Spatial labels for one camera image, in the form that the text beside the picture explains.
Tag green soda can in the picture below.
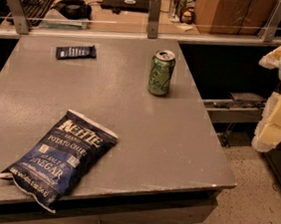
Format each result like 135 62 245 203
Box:
148 50 176 97

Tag cardboard box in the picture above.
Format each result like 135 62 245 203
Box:
194 0 278 36

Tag grey desk drawer front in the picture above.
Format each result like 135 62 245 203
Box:
0 197 217 224

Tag glass jar on desk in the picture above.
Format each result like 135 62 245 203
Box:
168 0 187 22

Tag black laptop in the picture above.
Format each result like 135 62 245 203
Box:
101 0 149 12

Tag dark blue snack bar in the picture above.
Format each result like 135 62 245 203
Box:
55 46 97 60

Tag blue Kettle chips bag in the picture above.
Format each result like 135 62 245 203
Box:
0 110 118 213

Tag black headphones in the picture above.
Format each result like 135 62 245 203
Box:
53 0 93 20

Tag black keyboard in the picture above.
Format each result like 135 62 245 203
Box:
21 0 55 27

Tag grey metal shelf rail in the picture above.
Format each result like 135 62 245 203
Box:
202 93 266 123

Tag right metal divider bracket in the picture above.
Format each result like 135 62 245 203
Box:
261 0 281 43

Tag metal divider bracket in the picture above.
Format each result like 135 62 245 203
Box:
6 0 30 35
261 0 281 43
146 0 161 39

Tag middle metal divider bracket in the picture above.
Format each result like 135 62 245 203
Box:
146 0 161 39

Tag left metal divider bracket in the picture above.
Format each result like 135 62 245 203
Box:
6 0 30 35

